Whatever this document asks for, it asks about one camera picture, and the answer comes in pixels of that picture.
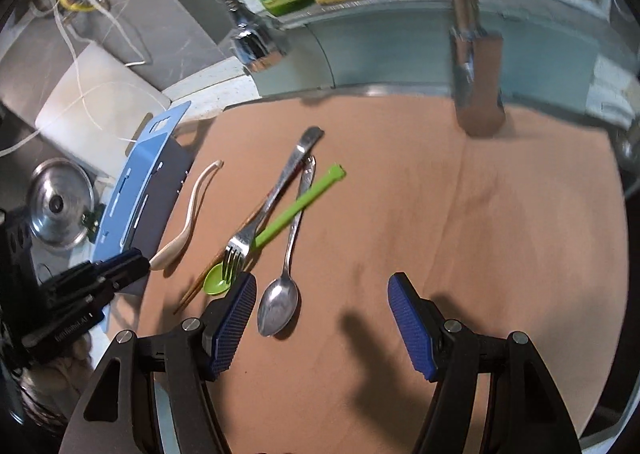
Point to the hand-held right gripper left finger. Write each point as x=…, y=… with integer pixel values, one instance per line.
x=232, y=324

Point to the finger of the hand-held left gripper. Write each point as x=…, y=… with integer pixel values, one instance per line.
x=122, y=266

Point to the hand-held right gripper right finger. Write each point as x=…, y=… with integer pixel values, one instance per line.
x=407, y=324

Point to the metal spoon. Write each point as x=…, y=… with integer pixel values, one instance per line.
x=279, y=304

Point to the blue utensil basket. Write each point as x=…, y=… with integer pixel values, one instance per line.
x=125, y=194

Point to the cream ceramic spoon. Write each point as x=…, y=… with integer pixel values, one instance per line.
x=187, y=219

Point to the green plastic spoon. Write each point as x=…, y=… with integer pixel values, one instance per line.
x=295, y=206

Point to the metal fork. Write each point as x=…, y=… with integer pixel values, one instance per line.
x=280, y=184

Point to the person's left hand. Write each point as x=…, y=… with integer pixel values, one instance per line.
x=72, y=359

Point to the steel pot lid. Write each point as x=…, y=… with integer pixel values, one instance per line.
x=60, y=204

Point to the brown mat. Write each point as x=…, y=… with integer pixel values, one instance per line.
x=450, y=209

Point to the white cutting board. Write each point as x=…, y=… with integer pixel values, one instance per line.
x=95, y=104

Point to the flexible faucet sprayer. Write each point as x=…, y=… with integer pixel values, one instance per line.
x=250, y=39

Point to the grey faucet splash guard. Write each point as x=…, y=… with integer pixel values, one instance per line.
x=400, y=54

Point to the chrome faucet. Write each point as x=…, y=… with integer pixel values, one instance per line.
x=467, y=9

